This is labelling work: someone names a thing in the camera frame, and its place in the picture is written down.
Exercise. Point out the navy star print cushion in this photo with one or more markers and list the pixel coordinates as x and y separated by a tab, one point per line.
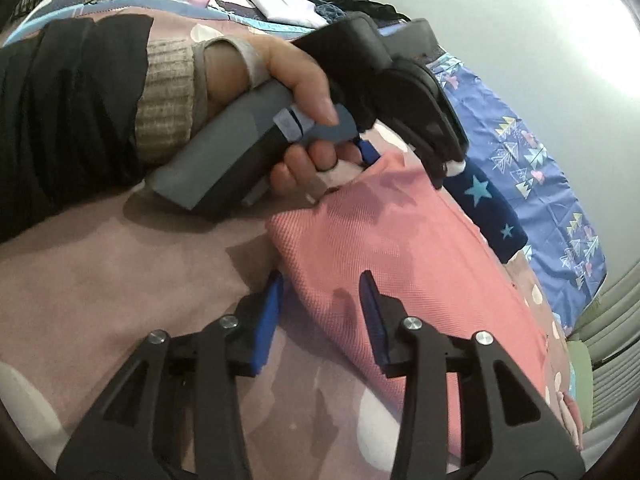
492	212

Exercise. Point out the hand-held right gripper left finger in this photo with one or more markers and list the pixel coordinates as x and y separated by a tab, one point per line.
267	315

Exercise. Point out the lavender folded cloth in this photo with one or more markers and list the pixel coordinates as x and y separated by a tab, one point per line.
280	5

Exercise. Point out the blue tree print sheet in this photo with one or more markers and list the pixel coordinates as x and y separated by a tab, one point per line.
545	210

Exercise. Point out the person's left forearm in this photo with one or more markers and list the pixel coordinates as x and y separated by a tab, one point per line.
75	110

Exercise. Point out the person's left hand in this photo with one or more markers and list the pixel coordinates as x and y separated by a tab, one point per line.
300	75

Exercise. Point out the dark blue fluffy blanket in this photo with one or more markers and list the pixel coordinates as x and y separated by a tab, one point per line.
327	12

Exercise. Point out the green pillow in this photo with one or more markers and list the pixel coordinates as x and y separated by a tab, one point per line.
580	375

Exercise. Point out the folded pink garment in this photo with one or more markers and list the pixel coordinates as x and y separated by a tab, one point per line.
572	415

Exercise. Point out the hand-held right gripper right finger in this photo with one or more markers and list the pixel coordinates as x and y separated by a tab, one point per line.
372	310

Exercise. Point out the pink polka dot blanket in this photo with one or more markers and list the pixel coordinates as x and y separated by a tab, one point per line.
125	270

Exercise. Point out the black garment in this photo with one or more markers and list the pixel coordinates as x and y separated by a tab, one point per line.
370	6

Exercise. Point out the pink sweater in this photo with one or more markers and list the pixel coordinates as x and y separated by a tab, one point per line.
400	240

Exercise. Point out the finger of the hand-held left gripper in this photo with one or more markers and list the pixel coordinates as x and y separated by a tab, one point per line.
368	152
425	115

